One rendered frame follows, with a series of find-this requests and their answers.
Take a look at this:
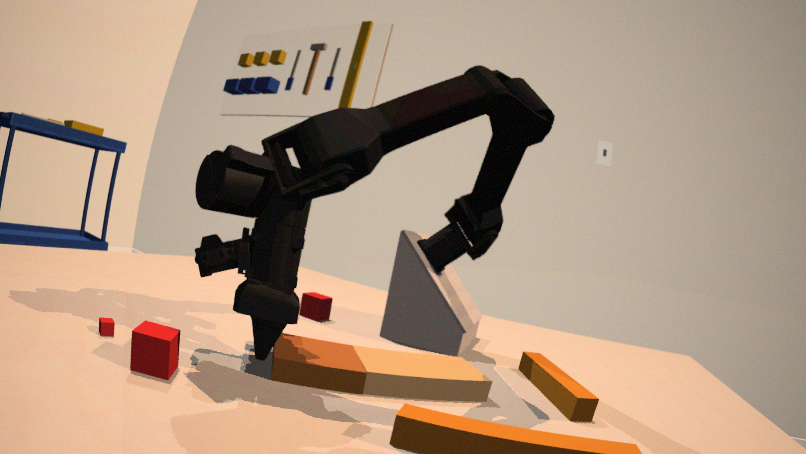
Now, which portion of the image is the orange flat bar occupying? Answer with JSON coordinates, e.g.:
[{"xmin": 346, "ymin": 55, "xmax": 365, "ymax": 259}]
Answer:
[
  {"xmin": 519, "ymin": 351, "xmax": 599, "ymax": 422},
  {"xmin": 389, "ymin": 403, "xmax": 642, "ymax": 454}
]

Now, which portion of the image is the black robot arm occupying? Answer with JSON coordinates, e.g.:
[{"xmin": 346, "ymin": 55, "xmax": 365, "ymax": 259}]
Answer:
[{"xmin": 195, "ymin": 65, "xmax": 555, "ymax": 278}]

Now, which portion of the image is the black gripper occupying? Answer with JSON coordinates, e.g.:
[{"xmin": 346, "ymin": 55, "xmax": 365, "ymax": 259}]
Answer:
[{"xmin": 233, "ymin": 218, "xmax": 306, "ymax": 361}]

